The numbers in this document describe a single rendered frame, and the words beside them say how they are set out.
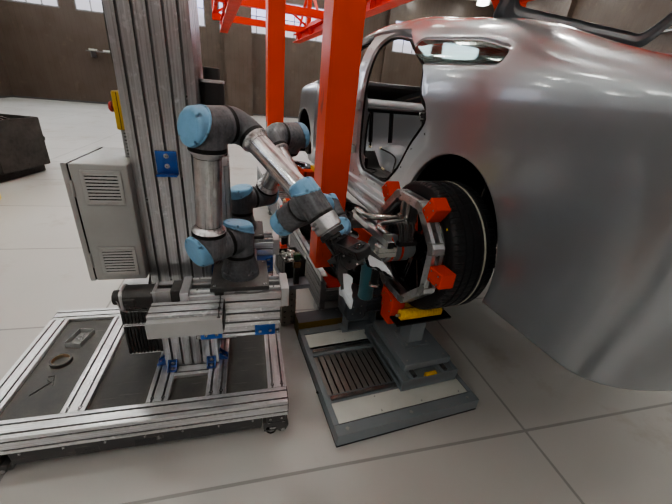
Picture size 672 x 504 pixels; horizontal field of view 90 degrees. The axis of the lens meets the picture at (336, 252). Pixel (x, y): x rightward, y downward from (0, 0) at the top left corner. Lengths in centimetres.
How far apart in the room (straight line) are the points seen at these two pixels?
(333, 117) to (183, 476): 180
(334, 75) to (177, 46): 77
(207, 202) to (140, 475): 122
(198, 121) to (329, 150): 95
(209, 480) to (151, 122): 146
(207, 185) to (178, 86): 40
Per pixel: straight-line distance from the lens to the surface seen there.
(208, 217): 120
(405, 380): 196
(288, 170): 108
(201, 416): 173
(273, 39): 376
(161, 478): 186
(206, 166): 114
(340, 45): 188
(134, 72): 143
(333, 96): 186
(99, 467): 198
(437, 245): 150
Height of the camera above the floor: 153
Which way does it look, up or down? 26 degrees down
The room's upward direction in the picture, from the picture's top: 6 degrees clockwise
